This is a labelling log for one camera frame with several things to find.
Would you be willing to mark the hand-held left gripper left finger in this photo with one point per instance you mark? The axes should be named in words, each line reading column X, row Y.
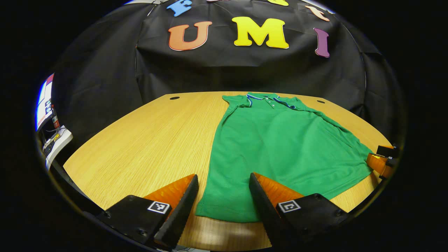
column 182, row 213

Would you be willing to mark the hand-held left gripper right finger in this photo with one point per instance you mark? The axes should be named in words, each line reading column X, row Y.
column 266, row 213

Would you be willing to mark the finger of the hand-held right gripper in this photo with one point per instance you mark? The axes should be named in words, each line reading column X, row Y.
column 379, row 164
column 386, row 151

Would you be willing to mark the green T-shirt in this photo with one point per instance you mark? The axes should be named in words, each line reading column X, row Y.
column 280, row 147

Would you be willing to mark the white side shelf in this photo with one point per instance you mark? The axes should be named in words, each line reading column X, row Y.
column 61, row 145

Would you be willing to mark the bright display screen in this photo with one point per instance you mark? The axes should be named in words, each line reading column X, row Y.
column 44, row 101

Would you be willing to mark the red bottle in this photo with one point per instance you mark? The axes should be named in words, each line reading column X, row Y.
column 55, row 121

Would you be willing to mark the black backdrop cloth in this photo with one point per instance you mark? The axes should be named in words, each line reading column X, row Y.
column 245, row 70

